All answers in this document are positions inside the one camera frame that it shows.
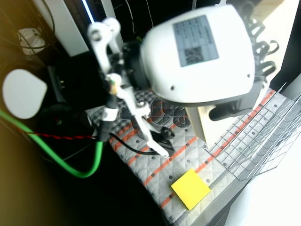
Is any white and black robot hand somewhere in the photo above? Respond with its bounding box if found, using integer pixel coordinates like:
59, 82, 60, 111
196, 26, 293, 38
138, 0, 281, 122

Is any small black object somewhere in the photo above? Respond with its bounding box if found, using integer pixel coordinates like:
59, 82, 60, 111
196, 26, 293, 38
151, 126, 176, 152

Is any grey quilt with orange stripes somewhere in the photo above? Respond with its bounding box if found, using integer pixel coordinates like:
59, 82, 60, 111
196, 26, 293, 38
86, 88, 292, 224

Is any yellow square pad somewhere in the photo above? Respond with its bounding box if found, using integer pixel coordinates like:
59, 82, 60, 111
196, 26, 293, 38
170, 168, 211, 211

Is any white upright panel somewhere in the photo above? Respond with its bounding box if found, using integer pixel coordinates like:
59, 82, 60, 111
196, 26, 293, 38
32, 0, 90, 57

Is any wire dish rack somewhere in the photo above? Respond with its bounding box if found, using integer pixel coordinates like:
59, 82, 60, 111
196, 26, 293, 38
203, 82, 301, 182

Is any red and black twisted cable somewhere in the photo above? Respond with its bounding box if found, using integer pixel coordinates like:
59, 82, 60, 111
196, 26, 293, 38
27, 131, 99, 141

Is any white bundle with cables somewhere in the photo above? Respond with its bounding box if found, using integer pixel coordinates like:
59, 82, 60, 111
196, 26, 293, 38
16, 27, 47, 57

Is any green cable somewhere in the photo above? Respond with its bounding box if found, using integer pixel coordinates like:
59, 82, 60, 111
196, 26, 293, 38
0, 109, 104, 179

